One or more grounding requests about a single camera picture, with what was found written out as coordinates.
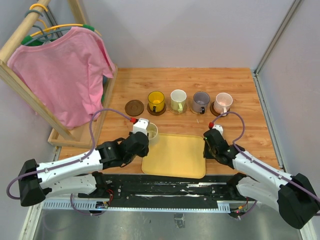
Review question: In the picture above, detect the pink translucent cup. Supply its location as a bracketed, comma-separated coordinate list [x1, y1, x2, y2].
[213, 92, 233, 116]

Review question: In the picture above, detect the large woven rattan coaster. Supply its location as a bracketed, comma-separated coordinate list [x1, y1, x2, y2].
[169, 103, 187, 115]

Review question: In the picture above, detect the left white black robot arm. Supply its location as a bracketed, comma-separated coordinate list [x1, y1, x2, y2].
[18, 131, 149, 207]

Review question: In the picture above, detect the purple translucent mug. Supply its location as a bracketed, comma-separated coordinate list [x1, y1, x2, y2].
[192, 91, 211, 107]

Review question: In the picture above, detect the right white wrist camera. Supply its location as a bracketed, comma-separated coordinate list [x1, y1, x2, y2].
[208, 122, 224, 135]

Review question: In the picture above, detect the aluminium frame rail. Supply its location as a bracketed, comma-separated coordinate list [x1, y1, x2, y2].
[252, 0, 305, 76]

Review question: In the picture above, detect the white mug green handle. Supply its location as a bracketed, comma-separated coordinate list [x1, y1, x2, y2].
[170, 89, 187, 114]

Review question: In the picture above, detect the small woven rattan coaster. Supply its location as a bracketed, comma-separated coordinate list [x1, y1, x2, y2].
[190, 105, 207, 115]

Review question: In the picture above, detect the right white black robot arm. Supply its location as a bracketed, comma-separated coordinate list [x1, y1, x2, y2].
[203, 128, 320, 230]

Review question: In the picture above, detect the cream mug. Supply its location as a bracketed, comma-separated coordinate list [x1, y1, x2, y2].
[147, 122, 159, 146]

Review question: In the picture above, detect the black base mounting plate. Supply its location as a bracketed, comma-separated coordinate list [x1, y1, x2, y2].
[76, 173, 247, 209]

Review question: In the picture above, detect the yellow plastic tray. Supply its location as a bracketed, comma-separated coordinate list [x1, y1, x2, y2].
[141, 133, 206, 179]

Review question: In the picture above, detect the yellow transparent cup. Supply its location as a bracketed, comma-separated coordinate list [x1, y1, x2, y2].
[148, 91, 165, 113]

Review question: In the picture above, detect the pink t-shirt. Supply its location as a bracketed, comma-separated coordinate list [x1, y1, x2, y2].
[7, 27, 116, 130]

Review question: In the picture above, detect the yellow green hanger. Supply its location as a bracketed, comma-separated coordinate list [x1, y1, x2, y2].
[31, 0, 102, 37]

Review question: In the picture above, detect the brown wooden coaster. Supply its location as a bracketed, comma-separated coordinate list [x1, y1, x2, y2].
[146, 103, 167, 116]
[124, 99, 145, 117]
[209, 102, 230, 117]

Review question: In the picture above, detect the wooden clothes rack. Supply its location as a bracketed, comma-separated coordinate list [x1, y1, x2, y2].
[0, 0, 118, 148]

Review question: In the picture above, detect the white slotted cable duct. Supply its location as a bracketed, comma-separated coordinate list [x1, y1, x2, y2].
[42, 201, 231, 213]

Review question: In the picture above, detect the grey teal hanger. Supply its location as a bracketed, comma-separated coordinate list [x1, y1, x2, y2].
[20, 3, 71, 47]

